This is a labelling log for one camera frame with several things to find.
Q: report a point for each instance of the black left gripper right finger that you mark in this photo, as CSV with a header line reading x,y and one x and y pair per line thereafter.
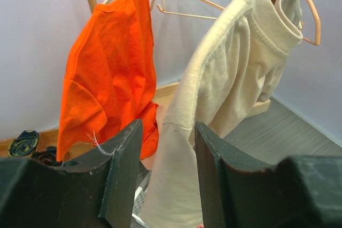
x,y
238,190

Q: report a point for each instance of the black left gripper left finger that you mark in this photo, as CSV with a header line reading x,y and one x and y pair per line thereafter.
x,y
95,189

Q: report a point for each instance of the pink t shirt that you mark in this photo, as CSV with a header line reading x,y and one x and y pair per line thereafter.
x,y
152,124

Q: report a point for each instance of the orange red t shirt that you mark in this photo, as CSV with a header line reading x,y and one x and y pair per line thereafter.
x,y
110,77

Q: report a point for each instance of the beige t shirt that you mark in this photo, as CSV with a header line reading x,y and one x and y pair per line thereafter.
x,y
238,63

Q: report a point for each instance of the rolled black sock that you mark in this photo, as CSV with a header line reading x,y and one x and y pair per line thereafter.
x,y
47,156

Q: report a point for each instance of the wooden compartment tray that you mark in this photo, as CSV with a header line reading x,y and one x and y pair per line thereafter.
x,y
68,145

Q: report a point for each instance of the rolled dark green sock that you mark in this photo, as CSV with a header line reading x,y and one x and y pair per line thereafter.
x,y
25,144

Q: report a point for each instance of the wooden clothes rack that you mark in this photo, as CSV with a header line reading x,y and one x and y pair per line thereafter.
x,y
160,92

